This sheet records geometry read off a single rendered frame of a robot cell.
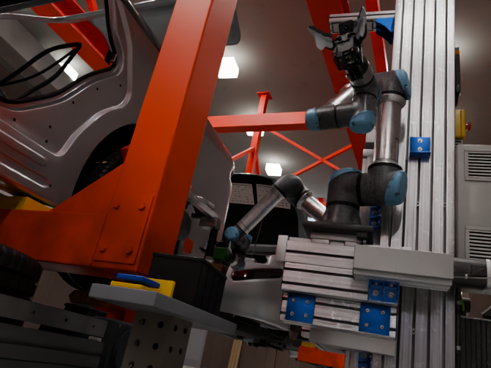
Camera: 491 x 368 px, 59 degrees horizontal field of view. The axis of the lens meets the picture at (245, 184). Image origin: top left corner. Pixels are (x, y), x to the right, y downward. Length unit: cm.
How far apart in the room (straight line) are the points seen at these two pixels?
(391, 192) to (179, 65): 81
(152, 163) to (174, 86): 28
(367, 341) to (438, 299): 28
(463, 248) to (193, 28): 117
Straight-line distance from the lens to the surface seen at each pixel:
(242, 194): 538
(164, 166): 131
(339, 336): 154
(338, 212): 150
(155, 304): 92
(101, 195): 142
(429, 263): 132
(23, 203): 163
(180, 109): 139
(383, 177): 152
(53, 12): 464
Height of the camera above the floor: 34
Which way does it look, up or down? 22 degrees up
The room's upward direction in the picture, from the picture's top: 11 degrees clockwise
